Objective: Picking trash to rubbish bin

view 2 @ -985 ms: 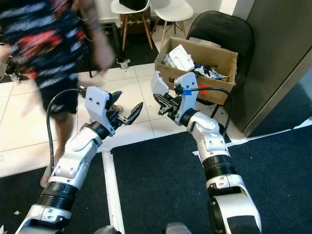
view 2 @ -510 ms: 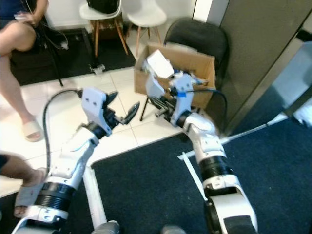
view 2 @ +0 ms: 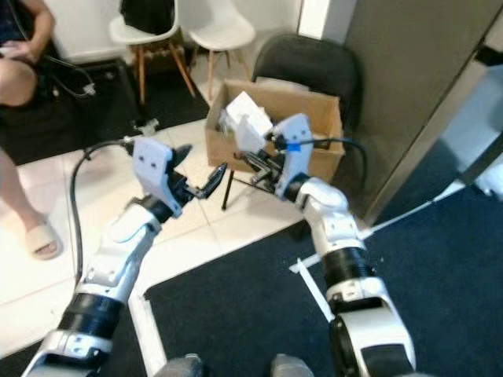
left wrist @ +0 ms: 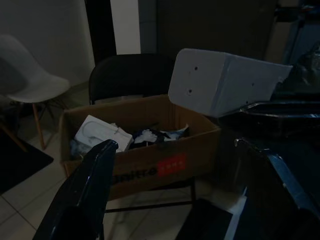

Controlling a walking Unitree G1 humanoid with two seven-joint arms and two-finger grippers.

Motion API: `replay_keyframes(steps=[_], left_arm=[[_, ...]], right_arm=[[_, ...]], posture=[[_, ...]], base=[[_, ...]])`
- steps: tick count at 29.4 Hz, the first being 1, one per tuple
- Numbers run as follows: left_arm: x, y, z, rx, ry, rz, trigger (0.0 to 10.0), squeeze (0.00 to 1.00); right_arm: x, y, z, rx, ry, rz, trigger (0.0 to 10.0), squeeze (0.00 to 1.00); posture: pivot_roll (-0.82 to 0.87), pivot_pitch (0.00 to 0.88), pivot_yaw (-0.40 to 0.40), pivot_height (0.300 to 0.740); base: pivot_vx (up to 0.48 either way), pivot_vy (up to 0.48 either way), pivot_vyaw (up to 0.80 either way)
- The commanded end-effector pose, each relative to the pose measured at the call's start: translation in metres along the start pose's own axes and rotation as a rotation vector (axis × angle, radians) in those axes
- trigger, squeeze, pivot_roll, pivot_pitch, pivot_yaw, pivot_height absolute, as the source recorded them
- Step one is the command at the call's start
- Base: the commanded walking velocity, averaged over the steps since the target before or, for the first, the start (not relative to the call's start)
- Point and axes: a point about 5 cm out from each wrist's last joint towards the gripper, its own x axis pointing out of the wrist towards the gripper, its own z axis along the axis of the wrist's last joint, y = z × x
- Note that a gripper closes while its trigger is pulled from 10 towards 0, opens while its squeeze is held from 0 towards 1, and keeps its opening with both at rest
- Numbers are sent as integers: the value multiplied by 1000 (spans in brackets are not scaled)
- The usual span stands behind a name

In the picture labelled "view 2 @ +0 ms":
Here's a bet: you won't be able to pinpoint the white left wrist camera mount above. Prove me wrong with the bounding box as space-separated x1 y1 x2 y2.
132 135 183 213

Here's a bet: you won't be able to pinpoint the small silver object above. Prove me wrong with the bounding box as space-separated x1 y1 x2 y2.
135 118 162 136

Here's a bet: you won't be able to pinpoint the white chair wooden legs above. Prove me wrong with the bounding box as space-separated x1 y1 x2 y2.
108 0 197 107
178 0 258 101

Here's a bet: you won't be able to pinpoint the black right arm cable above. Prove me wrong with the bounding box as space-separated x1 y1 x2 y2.
307 136 370 193

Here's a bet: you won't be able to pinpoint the grey robot foot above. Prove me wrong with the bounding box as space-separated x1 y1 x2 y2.
157 355 205 377
267 353 315 377

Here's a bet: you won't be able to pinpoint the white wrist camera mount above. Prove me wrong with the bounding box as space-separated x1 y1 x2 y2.
132 135 183 213
271 112 315 199

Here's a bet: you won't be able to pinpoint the grey robot left foot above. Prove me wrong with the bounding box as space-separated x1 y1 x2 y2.
157 355 205 377

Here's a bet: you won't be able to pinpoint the white carton trash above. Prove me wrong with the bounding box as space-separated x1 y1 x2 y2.
218 91 274 156

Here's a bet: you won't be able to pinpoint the black padded chair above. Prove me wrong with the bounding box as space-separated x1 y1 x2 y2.
250 33 364 236

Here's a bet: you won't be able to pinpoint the white bulky object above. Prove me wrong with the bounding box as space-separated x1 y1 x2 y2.
472 161 503 197

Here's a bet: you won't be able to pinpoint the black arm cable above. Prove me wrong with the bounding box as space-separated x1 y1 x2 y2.
307 136 370 193
69 137 138 287

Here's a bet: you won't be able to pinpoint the black backpack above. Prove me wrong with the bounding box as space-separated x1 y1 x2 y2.
119 0 177 36

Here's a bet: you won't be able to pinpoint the beige slipper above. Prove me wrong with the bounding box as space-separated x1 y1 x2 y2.
24 222 64 262

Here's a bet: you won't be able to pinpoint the grey robot right foot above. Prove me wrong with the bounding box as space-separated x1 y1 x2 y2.
267 353 315 377

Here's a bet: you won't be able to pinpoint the seated person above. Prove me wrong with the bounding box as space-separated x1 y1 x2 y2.
0 0 65 262

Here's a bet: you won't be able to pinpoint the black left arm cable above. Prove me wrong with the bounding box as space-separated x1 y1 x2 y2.
69 137 138 287

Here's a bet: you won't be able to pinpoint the black rug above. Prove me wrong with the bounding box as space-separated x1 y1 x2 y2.
0 59 215 166

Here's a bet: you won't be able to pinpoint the brown cardboard box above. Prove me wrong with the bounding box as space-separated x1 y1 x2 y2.
204 79 347 183

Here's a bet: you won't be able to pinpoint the thin black charger cable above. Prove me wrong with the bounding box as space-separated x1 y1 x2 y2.
39 47 99 99

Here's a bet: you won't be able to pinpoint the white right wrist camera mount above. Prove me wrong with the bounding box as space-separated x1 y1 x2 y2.
271 112 315 199

